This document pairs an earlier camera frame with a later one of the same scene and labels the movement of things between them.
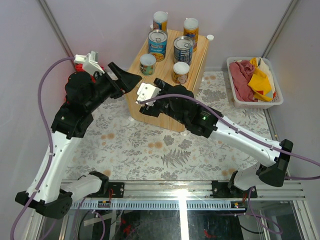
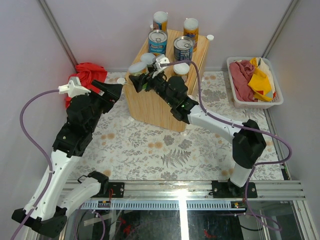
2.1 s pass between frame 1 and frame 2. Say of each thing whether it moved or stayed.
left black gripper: moved
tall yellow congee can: stayed
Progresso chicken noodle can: stayed
